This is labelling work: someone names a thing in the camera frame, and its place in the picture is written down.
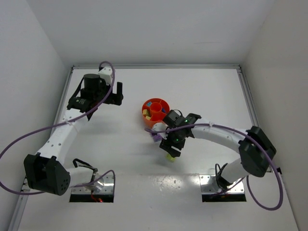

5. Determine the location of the purple lego block stack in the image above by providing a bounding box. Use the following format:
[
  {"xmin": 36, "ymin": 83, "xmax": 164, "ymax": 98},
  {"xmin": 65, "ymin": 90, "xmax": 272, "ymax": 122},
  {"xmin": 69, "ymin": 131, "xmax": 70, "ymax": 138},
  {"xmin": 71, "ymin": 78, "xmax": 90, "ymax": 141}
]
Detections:
[{"xmin": 151, "ymin": 134, "xmax": 162, "ymax": 142}]

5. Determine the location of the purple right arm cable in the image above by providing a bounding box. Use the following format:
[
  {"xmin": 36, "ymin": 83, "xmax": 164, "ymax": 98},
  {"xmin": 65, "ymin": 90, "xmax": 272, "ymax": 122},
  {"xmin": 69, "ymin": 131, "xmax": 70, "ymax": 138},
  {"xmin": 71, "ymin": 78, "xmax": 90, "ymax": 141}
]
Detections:
[{"xmin": 144, "ymin": 123, "xmax": 283, "ymax": 210}]

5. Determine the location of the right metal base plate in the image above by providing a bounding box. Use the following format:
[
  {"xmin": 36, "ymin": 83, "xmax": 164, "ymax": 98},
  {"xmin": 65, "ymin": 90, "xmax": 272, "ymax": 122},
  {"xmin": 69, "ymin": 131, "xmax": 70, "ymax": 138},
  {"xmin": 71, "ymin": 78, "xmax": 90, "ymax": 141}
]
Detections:
[{"xmin": 199, "ymin": 175, "xmax": 245, "ymax": 196}]

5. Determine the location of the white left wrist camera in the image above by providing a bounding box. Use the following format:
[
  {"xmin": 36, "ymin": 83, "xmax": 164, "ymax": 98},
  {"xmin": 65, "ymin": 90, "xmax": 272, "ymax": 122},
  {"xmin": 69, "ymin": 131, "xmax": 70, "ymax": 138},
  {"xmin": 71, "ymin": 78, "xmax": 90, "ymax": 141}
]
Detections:
[{"xmin": 98, "ymin": 66, "xmax": 113, "ymax": 83}]

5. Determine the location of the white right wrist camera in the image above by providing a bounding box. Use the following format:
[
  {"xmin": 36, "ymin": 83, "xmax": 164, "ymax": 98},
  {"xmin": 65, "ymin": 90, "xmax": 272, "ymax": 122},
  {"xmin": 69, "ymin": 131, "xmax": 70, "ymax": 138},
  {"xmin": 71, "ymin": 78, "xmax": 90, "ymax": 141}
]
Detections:
[{"xmin": 152, "ymin": 122, "xmax": 167, "ymax": 133}]

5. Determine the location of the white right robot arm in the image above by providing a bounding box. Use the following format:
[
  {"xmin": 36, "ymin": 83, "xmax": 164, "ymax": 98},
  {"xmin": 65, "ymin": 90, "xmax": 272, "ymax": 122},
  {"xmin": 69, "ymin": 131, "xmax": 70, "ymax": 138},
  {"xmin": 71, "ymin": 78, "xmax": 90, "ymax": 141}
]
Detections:
[{"xmin": 159, "ymin": 110, "xmax": 277, "ymax": 190}]

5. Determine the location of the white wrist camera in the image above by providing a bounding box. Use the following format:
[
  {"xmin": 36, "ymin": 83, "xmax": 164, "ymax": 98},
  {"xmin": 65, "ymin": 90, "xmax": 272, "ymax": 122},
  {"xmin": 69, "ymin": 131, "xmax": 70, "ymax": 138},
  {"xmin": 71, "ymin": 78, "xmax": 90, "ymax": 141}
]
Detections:
[
  {"xmin": 98, "ymin": 66, "xmax": 113, "ymax": 83},
  {"xmin": 152, "ymin": 122, "xmax": 167, "ymax": 133}
]

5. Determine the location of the orange round divided container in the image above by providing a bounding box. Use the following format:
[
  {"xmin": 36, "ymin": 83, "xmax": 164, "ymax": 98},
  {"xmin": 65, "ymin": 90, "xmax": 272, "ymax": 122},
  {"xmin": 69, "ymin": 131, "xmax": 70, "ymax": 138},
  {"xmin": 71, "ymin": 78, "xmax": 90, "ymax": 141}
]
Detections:
[{"xmin": 141, "ymin": 98, "xmax": 170, "ymax": 128}]

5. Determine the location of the metal base plate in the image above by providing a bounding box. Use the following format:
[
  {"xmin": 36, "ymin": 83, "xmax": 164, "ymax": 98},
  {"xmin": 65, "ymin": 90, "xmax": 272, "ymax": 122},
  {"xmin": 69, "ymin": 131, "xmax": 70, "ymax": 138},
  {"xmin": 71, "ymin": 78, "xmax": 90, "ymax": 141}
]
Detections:
[
  {"xmin": 71, "ymin": 175, "xmax": 114, "ymax": 195},
  {"xmin": 199, "ymin": 175, "xmax": 245, "ymax": 196}
]

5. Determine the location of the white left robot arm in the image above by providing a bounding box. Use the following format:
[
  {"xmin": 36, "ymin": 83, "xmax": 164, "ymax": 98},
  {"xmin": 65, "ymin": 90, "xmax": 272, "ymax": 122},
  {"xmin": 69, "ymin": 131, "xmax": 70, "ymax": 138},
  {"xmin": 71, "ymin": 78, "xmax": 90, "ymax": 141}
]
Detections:
[{"xmin": 24, "ymin": 67, "xmax": 123, "ymax": 195}]

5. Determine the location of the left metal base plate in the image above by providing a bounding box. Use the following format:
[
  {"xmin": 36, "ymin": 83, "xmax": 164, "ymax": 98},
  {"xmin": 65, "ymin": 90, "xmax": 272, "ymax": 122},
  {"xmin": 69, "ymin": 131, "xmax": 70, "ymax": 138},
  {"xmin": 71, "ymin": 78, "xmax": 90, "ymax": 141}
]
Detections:
[{"xmin": 71, "ymin": 175, "xmax": 114, "ymax": 195}]

